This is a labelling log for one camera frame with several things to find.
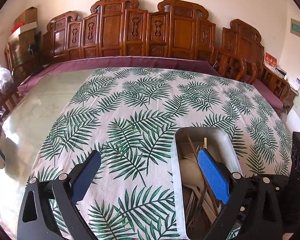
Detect white plastic bag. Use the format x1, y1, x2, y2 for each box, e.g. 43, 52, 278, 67
0, 64, 14, 94

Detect palm leaf print tablecloth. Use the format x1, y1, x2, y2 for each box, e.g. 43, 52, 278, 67
32, 68, 292, 239

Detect cream plastic fork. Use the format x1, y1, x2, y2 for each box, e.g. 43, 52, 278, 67
184, 153, 197, 163

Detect stacked cardboard boxes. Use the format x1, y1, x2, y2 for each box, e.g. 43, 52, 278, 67
7, 7, 37, 66

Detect red paper box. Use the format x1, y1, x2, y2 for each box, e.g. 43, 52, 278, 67
264, 52, 277, 70

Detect grey metal utensil tray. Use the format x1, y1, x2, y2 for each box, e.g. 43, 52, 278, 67
171, 127, 247, 239

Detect cream plastic ladle spoon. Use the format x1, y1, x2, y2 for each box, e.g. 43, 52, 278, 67
179, 159, 204, 187

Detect dark brown wooden chopstick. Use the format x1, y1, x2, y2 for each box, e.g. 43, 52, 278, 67
186, 134, 218, 215

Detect light bamboo chopstick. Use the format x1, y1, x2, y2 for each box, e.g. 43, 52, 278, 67
203, 137, 207, 149

